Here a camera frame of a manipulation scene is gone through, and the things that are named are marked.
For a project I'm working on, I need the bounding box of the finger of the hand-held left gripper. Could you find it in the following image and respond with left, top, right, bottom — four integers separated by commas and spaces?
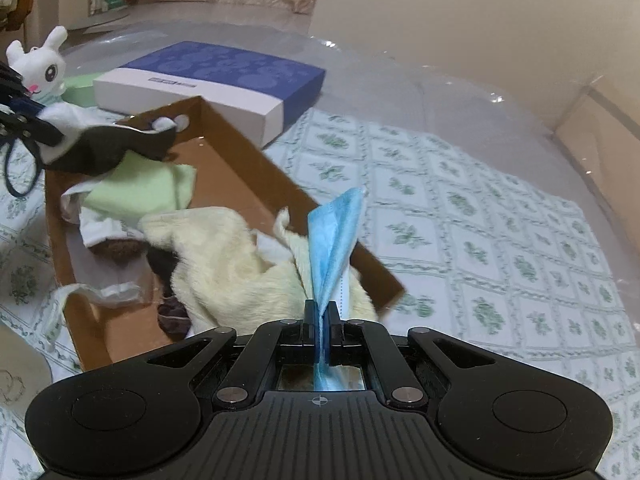
0, 109, 62, 147
0, 61, 45, 117

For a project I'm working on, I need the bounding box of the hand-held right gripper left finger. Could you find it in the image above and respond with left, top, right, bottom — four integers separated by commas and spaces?
145, 300, 319, 409

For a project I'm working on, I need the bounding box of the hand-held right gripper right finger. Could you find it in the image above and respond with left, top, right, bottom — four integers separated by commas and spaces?
322, 302, 497, 409

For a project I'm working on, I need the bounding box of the black strap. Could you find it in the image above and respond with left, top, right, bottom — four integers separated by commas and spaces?
4, 102, 179, 198

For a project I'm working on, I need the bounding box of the blue face mask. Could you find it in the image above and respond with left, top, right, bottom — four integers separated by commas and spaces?
306, 187, 366, 393

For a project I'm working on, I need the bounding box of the cream fluffy cloth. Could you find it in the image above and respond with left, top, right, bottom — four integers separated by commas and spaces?
139, 207, 379, 337

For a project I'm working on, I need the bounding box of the white cloth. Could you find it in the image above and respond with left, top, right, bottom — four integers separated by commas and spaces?
60, 182, 147, 249

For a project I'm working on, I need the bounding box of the light green cloth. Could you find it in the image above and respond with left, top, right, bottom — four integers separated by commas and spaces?
82, 159, 197, 222

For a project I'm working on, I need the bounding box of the brown scrunchie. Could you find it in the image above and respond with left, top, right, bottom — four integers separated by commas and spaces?
101, 239, 147, 267

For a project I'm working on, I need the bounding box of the translucent plastic bag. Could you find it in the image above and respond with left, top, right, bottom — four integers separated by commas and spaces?
41, 281, 147, 347

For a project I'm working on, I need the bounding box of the brown cardboard box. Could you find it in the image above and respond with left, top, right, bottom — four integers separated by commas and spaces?
44, 96, 407, 373

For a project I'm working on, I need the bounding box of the white rabbit plush toy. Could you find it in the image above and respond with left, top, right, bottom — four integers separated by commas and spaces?
5, 26, 69, 107

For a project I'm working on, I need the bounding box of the light green box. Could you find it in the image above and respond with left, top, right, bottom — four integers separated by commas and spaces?
61, 72, 110, 107

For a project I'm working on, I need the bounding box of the floral printed tablecloth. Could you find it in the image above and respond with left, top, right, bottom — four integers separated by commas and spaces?
0, 107, 636, 480

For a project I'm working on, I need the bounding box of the blue and white flat box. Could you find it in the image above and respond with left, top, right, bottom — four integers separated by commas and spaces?
92, 41, 327, 150

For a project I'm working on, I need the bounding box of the plastic wrapped headboard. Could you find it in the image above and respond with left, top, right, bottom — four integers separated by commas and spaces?
554, 77, 640, 173

